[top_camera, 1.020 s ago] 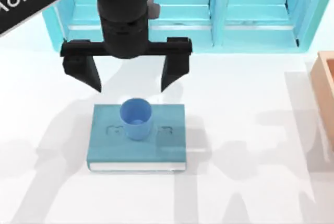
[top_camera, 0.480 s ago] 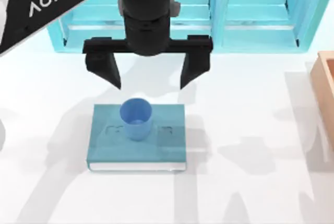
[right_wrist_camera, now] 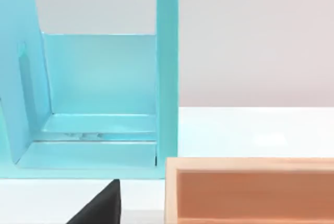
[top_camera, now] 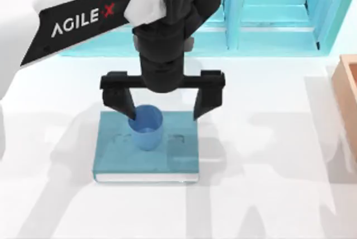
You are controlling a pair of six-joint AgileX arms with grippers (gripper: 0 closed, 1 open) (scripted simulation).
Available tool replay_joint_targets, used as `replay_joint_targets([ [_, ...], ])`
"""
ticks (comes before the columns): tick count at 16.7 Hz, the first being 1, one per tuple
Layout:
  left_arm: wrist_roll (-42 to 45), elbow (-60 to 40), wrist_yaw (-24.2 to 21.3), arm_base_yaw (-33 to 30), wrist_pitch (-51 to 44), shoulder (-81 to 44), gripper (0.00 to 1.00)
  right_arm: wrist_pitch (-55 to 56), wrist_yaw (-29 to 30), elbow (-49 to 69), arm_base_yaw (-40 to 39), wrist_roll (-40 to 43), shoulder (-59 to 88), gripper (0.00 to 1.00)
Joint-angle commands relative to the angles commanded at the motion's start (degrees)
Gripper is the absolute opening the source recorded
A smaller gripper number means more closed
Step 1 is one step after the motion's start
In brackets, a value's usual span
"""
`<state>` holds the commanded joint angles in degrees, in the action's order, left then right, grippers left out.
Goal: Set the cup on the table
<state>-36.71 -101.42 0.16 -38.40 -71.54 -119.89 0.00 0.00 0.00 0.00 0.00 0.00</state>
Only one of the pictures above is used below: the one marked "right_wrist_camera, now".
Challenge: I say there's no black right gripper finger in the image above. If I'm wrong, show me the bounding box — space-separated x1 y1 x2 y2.
65 179 122 224

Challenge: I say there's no light blue rack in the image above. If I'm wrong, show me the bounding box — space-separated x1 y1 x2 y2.
0 0 180 180

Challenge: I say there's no shallow salmon-coloured box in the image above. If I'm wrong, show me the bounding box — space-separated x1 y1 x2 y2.
164 157 334 224

